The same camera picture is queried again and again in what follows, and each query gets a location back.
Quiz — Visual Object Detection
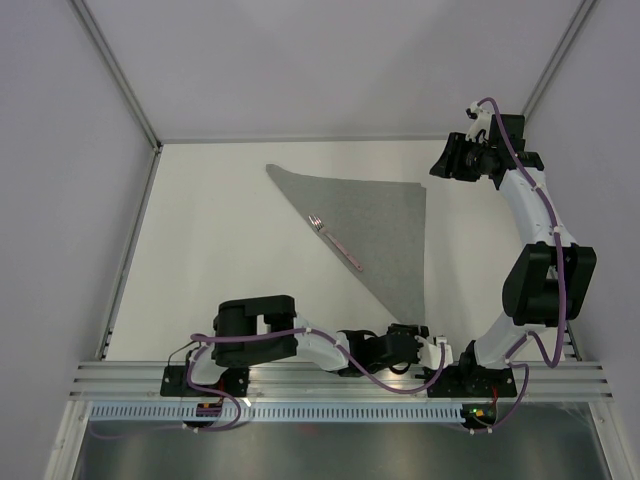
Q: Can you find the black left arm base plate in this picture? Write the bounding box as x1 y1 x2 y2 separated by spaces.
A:
160 365 250 398

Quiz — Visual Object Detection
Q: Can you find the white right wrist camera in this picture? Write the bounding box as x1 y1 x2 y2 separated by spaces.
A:
465 102 494 143

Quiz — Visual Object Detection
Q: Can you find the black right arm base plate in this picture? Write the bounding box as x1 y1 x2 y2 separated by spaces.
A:
427 366 518 399

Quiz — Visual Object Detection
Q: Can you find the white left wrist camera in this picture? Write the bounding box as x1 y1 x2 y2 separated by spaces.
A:
415 336 454 370

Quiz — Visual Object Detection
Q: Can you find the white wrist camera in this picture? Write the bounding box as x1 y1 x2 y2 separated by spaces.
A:
415 336 454 370
465 102 494 143

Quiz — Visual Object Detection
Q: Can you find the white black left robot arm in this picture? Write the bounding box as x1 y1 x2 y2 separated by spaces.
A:
183 295 429 396

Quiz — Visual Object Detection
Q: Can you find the grey cloth napkin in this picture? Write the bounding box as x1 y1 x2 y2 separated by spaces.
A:
265 164 426 324

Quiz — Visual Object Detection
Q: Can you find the aluminium frame rail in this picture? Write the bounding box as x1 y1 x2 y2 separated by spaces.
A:
68 361 613 403

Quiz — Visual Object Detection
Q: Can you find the white slotted cable duct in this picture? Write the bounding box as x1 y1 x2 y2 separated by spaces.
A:
89 401 463 423

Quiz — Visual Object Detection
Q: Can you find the pink handled fork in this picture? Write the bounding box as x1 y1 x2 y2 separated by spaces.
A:
308 215 364 272

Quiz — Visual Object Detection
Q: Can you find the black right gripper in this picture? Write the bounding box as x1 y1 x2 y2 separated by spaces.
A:
430 132 496 183

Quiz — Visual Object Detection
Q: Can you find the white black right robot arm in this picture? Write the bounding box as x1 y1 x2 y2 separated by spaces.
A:
430 106 597 395

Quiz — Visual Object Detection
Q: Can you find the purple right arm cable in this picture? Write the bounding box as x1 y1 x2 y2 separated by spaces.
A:
467 97 571 436

